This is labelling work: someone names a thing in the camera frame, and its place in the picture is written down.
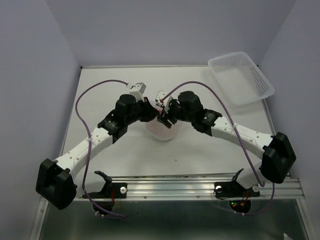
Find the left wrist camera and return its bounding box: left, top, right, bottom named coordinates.
left=126, top=82, right=147, bottom=101

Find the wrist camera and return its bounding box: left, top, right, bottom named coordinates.
left=126, top=82, right=147, bottom=101
left=155, top=90, right=173, bottom=113

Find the white plastic mesh basket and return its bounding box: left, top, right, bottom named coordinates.
left=207, top=51, right=275, bottom=106

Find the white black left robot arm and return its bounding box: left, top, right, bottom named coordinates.
left=35, top=94, right=159, bottom=210

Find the aluminium mounting rail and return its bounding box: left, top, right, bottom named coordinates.
left=41, top=174, right=305, bottom=201

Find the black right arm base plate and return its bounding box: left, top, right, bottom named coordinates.
left=213, top=181, right=261, bottom=200

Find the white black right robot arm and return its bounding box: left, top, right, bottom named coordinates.
left=155, top=90, right=297, bottom=195

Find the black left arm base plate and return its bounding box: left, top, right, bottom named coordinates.
left=88, top=182, right=128, bottom=199

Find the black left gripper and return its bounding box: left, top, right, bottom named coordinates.
left=125, top=97, right=160, bottom=125

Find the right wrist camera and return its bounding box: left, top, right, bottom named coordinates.
left=155, top=90, right=173, bottom=113

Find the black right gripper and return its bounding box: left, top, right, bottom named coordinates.
left=155, top=99, right=194, bottom=129

